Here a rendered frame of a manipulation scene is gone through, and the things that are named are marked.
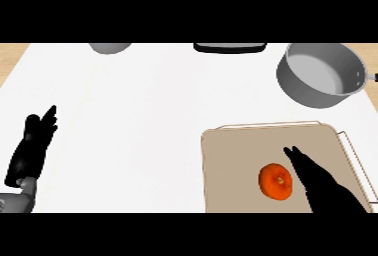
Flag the beige tray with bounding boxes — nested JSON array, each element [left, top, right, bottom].
[[199, 120, 378, 214]]

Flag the grey metal pot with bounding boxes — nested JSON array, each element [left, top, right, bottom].
[[275, 43, 378, 110]]

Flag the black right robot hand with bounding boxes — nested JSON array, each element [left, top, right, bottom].
[[282, 145, 370, 214]]

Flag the grey round bowl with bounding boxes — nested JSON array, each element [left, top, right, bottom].
[[87, 43, 133, 55]]

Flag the orange squash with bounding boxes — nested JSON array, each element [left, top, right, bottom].
[[257, 162, 295, 202]]

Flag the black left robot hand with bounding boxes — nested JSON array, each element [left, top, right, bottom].
[[3, 104, 59, 189]]

